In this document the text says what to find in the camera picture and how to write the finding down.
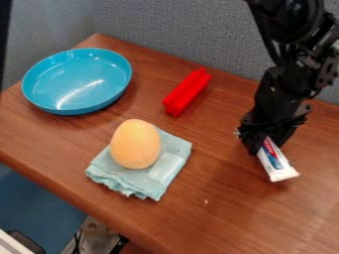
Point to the light blue folded cloth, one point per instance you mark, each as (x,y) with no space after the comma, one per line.
(134,182)

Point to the grey stand under table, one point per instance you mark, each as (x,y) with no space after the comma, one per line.
(95,239)

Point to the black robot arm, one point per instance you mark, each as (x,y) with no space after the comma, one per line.
(301,37)

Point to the red plastic block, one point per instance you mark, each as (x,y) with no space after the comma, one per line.
(186,92)

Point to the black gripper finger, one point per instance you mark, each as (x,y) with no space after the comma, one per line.
(285,130)
(252,140)

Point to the dark foreground post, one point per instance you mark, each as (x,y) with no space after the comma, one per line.
(6,9)

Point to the blue plastic plate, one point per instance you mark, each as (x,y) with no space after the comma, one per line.
(78,81)

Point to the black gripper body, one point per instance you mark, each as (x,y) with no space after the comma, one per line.
(276,106)

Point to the orange egg-shaped sponge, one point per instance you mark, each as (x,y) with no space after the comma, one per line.
(135,144)

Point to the clear small plastic bottle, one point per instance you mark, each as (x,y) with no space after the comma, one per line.
(166,168)

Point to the white toothpaste tube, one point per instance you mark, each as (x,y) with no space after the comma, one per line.
(274,162)

